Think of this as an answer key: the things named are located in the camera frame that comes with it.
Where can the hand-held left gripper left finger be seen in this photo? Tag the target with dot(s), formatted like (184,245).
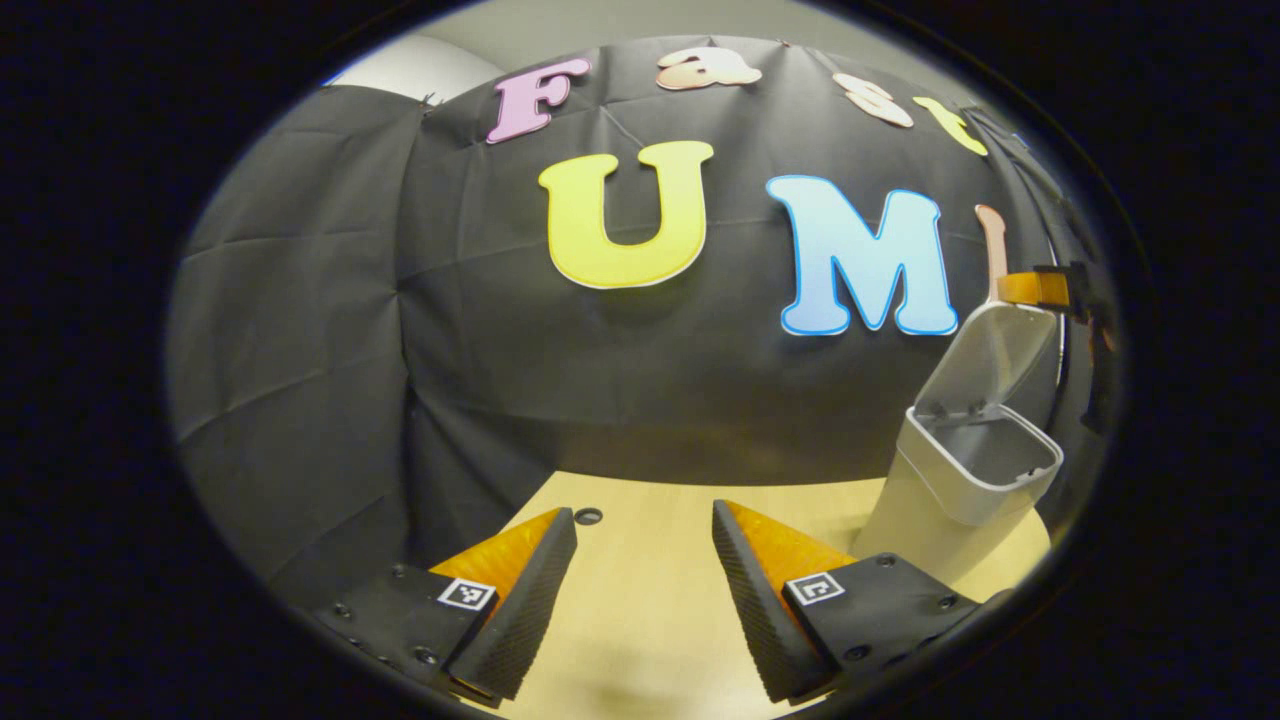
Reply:
(530,610)

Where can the black backdrop cloth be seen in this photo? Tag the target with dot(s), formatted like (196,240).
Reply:
(620,390)

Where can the wooden desktop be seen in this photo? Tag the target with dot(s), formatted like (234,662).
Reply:
(640,600)

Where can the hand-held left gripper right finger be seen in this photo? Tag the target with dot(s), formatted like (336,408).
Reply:
(750,610)

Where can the white desktop garbage bin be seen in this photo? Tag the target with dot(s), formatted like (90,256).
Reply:
(930,530)

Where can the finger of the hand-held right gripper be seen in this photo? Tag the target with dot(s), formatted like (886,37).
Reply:
(1030,288)

